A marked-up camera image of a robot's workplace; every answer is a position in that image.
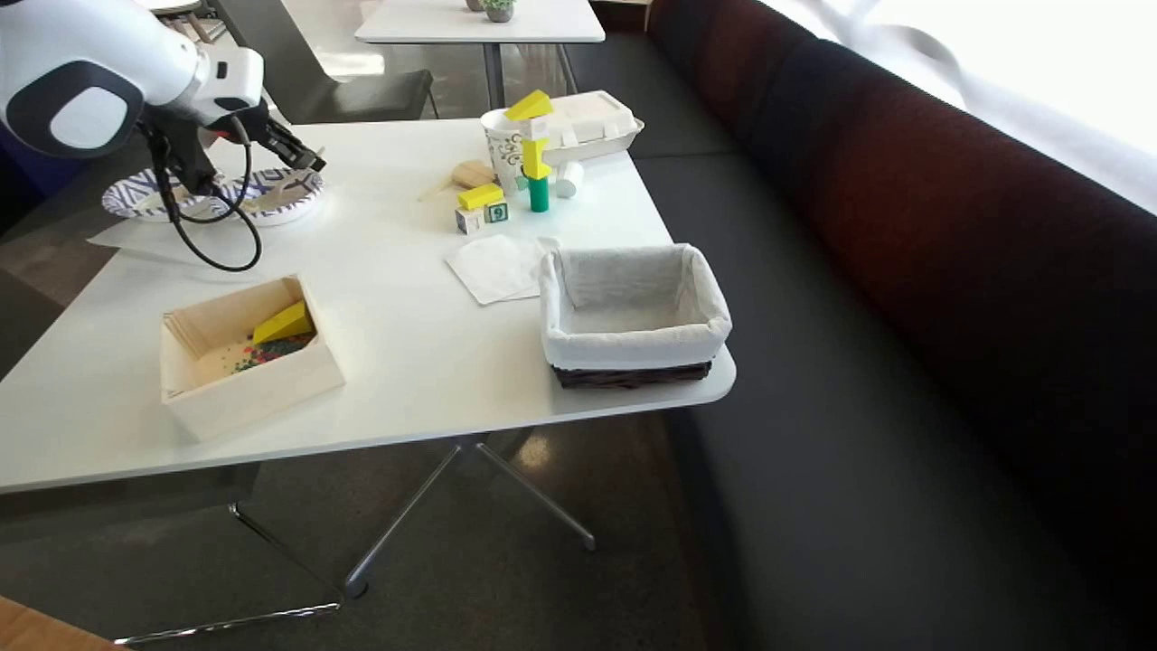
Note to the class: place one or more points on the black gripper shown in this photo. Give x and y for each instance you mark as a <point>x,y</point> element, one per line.
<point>182,144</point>

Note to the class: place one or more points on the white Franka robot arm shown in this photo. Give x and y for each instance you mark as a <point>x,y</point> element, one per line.
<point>131,42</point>

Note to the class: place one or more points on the dark grey chair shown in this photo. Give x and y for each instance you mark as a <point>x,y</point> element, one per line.
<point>362,96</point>

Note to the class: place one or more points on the white box stand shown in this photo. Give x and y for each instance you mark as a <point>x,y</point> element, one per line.
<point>329,37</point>

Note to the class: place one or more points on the yellow toy block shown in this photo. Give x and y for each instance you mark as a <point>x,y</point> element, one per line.
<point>530,107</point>
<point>284,323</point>
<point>535,155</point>
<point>482,196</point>

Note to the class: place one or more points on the tan round bread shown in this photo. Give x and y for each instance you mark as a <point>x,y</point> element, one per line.
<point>471,173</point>

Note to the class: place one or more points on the small cream toy cube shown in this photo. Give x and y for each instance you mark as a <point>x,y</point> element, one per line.
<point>466,220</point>

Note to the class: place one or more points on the blue toy block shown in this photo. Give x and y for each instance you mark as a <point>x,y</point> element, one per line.
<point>291,348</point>

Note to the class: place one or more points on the multicoloured toy pieces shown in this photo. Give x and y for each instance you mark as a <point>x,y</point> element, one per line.
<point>250,357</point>

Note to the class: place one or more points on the small coloured toy cube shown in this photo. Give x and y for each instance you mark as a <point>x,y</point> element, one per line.
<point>497,213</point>

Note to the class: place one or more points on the white side table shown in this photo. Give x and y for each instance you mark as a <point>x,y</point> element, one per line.
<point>482,21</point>

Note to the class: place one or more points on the small folded white napkin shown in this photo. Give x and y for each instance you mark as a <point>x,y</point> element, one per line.
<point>491,270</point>

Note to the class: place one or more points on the small plant pot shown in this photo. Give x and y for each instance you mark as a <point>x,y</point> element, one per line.
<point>497,7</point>

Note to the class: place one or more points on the green toy cylinder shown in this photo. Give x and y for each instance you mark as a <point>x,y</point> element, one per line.
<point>540,196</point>

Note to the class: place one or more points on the cream wooden toy box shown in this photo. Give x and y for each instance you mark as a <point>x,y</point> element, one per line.
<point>241,402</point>

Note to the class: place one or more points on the small white round object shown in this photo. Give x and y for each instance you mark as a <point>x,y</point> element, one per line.
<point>570,182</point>

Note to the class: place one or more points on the white styrofoam food container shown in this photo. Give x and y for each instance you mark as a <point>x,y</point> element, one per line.
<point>597,120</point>

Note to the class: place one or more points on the metal table legs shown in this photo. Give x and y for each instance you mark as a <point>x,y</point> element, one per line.
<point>405,519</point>

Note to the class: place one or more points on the dark basket with white liner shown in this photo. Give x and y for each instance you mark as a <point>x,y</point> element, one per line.
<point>635,336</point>

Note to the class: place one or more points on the dark brown upholstered bench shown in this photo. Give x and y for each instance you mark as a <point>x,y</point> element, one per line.
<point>942,301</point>

